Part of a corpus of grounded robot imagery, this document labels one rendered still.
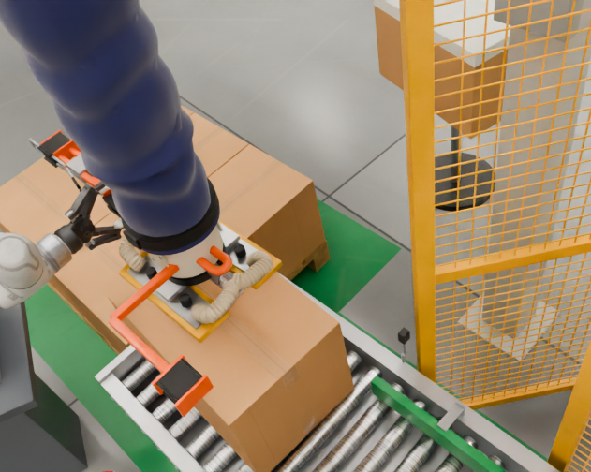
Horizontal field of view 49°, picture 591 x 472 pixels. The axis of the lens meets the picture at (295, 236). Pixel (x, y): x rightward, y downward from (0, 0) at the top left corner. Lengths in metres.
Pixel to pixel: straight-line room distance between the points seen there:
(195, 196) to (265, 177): 1.34
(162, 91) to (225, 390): 0.82
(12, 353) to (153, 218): 1.06
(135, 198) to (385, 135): 2.43
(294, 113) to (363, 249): 1.13
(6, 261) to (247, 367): 0.66
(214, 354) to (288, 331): 0.21
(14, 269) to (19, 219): 1.57
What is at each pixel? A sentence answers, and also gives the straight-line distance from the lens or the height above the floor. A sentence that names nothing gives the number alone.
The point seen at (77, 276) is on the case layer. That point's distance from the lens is 2.70.
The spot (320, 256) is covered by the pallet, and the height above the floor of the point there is 0.08.
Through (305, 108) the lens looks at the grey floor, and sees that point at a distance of 3.91.
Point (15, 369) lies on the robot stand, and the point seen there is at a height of 0.75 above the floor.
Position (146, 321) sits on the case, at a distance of 1.91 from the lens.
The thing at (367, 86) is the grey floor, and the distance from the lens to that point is 3.99.
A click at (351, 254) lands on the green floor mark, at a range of 3.09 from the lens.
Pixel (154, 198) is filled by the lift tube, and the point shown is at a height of 1.53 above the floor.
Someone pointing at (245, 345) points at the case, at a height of 0.95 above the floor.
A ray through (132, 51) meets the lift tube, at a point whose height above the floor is 1.85.
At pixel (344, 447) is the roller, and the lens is 2.03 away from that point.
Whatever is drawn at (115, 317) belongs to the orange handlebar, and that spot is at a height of 1.28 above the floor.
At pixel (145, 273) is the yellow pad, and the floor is 1.19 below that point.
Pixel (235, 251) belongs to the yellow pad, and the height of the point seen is 1.19.
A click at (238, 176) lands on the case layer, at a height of 0.54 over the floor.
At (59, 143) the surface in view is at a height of 1.30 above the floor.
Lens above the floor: 2.43
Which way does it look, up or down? 49 degrees down
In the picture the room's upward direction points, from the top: 15 degrees counter-clockwise
